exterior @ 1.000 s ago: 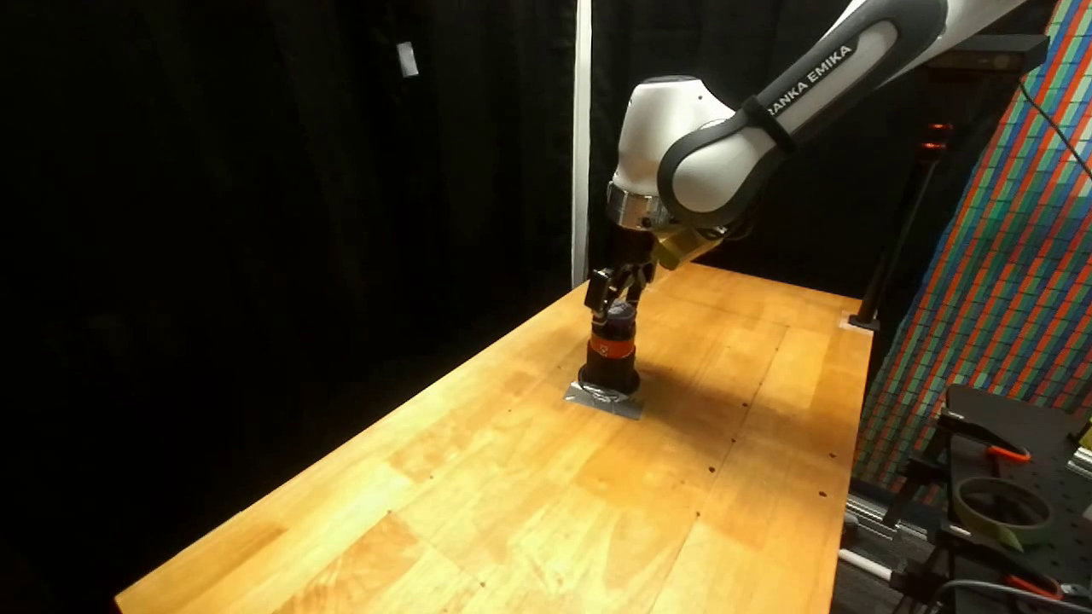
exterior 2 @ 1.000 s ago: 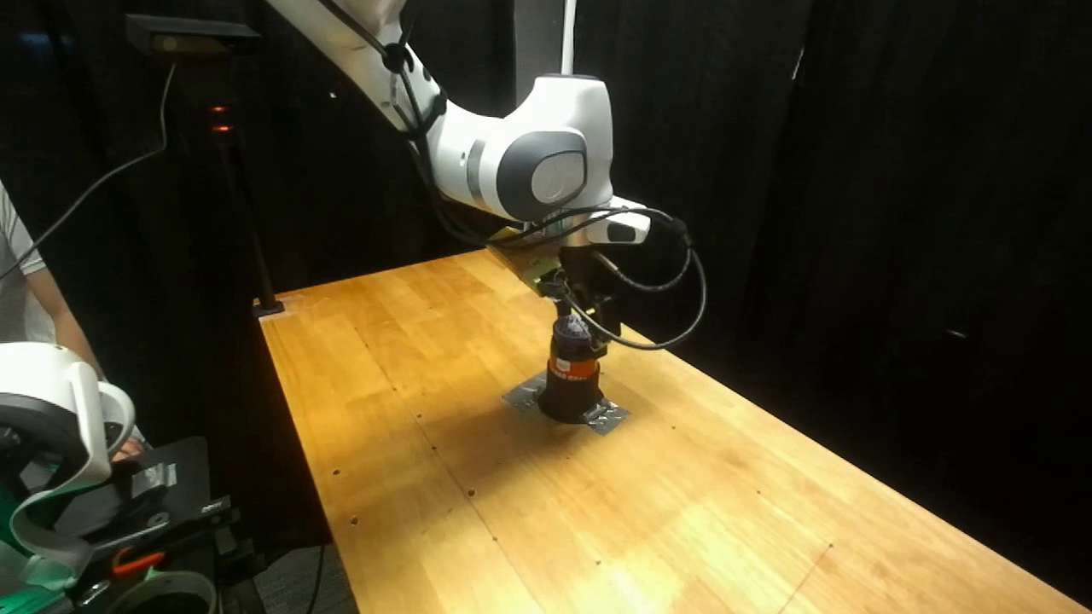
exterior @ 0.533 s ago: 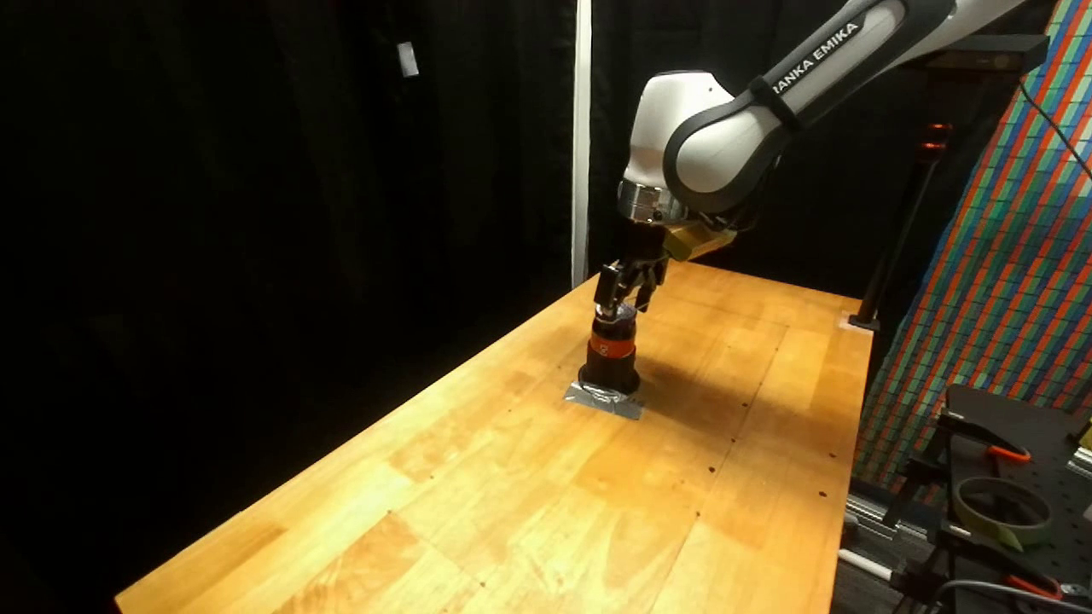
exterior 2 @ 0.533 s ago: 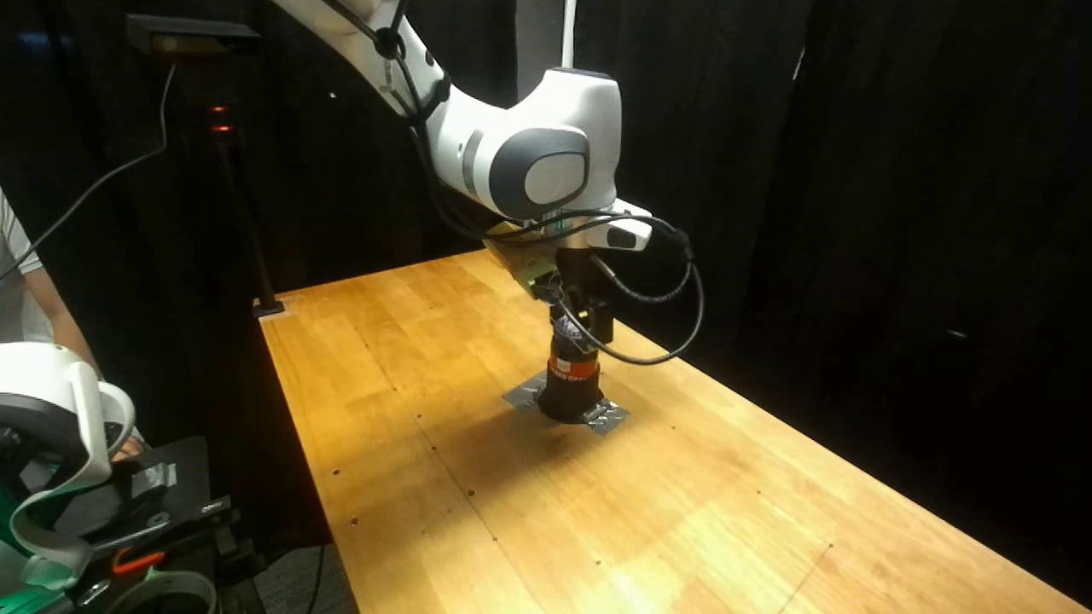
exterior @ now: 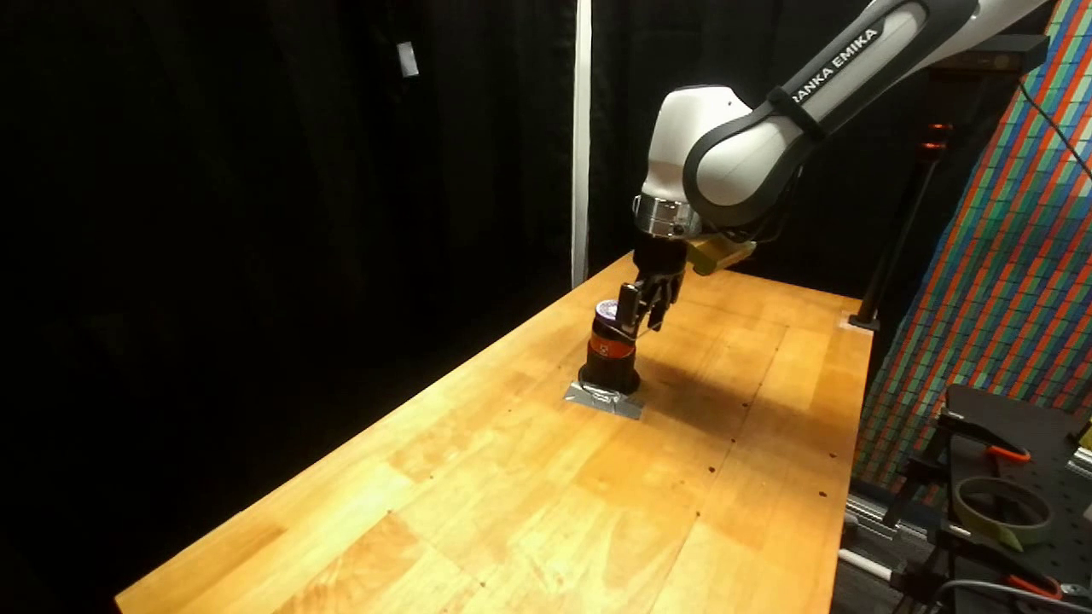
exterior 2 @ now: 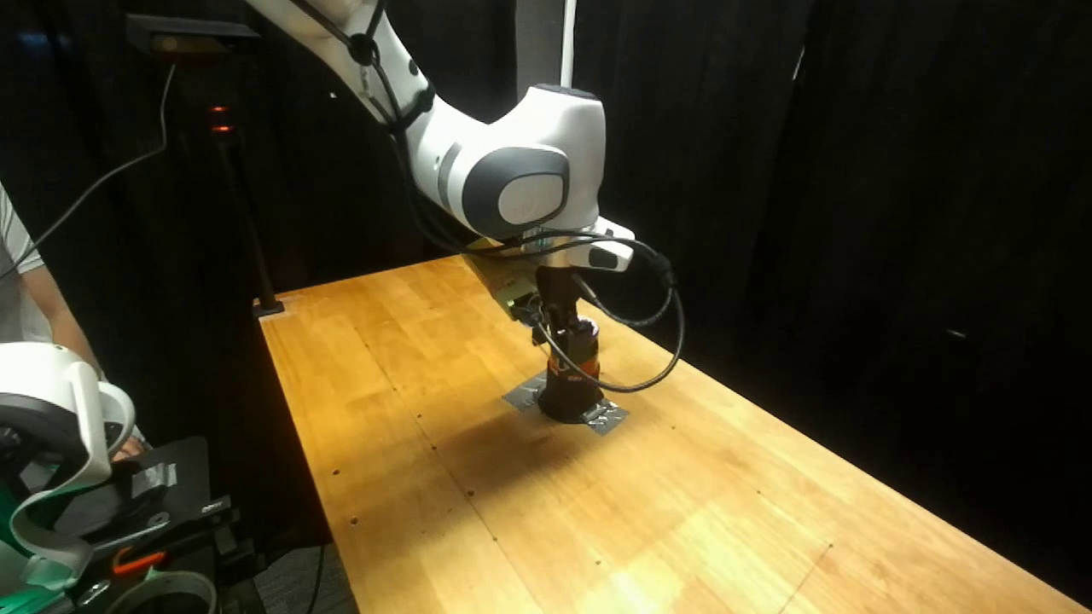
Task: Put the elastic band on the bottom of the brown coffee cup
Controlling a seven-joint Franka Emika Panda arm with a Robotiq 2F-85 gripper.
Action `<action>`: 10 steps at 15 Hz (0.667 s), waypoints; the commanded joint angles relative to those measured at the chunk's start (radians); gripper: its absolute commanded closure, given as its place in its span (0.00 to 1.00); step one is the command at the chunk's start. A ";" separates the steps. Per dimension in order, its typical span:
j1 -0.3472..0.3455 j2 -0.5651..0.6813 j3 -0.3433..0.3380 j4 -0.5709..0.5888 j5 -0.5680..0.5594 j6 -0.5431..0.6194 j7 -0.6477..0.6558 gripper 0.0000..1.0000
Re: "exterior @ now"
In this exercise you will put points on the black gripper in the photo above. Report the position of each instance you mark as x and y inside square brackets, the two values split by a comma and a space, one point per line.
[659, 262]

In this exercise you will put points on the orange black bar clamp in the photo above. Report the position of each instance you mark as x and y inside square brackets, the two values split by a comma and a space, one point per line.
[1007, 456]
[1035, 585]

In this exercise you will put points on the black tripod stand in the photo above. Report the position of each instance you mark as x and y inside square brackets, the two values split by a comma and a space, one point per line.
[906, 241]

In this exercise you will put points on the white vertical pole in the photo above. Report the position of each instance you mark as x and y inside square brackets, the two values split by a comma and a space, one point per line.
[582, 138]

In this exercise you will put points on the beige masking tape roll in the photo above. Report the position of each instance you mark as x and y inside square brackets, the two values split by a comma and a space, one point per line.
[1002, 518]

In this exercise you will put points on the white hanging tag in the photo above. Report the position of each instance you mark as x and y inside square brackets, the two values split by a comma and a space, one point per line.
[407, 61]

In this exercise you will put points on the colourful striped acoustic panel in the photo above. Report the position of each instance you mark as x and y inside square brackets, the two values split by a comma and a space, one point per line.
[1002, 294]

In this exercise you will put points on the black perforated breadboard plate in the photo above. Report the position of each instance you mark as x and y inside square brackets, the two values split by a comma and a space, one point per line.
[1059, 480]

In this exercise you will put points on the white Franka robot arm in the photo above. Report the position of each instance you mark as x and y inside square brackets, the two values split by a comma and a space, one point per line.
[772, 123]

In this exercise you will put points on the aluminium extrusion rail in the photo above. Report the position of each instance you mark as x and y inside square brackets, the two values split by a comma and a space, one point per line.
[892, 535]

